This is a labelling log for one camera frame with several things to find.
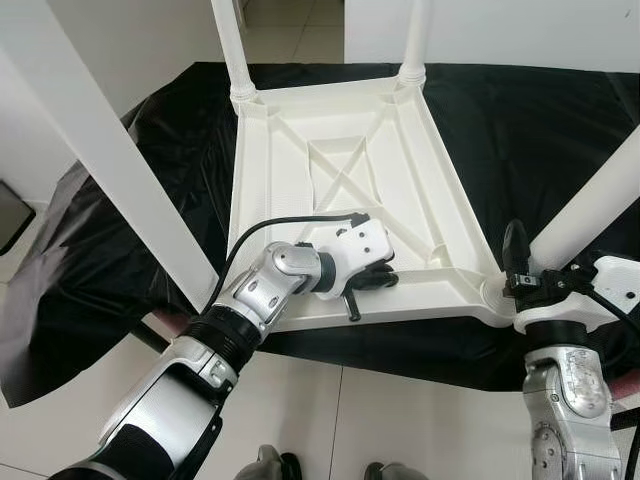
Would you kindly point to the dark grey flat object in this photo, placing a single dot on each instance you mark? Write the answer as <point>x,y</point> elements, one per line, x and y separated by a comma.
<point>15,215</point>

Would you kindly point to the pink cloth with white hem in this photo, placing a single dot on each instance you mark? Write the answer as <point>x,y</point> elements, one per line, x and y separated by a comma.
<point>628,385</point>

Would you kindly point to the black robot right foot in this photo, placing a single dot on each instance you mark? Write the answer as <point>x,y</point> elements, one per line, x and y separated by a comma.
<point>395,472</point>

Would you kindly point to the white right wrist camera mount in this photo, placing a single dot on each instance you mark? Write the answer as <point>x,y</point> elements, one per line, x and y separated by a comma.
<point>615,285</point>

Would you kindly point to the white plastic children table top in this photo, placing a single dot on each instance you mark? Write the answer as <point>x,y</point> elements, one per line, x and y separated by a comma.
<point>420,180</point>

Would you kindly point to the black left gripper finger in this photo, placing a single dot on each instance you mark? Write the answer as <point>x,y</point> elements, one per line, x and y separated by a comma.
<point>381,278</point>

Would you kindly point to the dark grey metal table leg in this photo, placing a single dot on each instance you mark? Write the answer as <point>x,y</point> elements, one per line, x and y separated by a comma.
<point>150,338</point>

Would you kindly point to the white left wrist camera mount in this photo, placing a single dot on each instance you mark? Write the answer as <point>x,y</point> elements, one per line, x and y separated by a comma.
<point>360,240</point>

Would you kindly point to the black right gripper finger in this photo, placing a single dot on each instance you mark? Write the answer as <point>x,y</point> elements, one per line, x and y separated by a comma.
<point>516,255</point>

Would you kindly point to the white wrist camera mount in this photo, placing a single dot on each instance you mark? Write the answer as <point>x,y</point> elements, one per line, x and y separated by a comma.
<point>360,240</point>
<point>615,285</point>

